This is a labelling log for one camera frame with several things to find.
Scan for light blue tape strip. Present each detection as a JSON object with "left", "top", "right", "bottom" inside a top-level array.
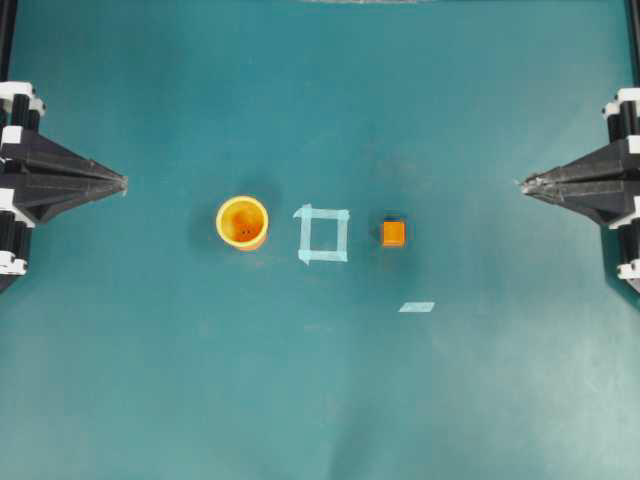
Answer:
[{"left": 398, "top": 301, "right": 435, "bottom": 313}]

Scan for yellow orange plastic cup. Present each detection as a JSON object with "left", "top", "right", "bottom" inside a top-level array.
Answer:
[{"left": 215, "top": 196, "right": 269, "bottom": 252}]

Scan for light blue tape square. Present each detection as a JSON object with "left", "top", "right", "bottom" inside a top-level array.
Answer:
[{"left": 293, "top": 203, "right": 350, "bottom": 265}]

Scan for orange cube block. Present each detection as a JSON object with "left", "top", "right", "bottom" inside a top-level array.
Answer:
[{"left": 381, "top": 216, "right": 406, "bottom": 248}]

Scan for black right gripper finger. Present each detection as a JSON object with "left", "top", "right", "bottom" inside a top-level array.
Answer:
[
  {"left": 521, "top": 135, "right": 639, "bottom": 185},
  {"left": 520, "top": 180, "right": 639, "bottom": 228}
]

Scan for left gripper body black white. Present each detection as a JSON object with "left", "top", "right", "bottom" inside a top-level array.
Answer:
[{"left": 1, "top": 81, "right": 46, "bottom": 291}]

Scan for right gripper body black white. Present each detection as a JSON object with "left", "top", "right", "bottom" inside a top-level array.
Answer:
[{"left": 601, "top": 87, "right": 640, "bottom": 294}]

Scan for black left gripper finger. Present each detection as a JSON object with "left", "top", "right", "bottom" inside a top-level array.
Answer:
[
  {"left": 9, "top": 180, "right": 127, "bottom": 228},
  {"left": 1, "top": 126, "right": 128, "bottom": 186}
]

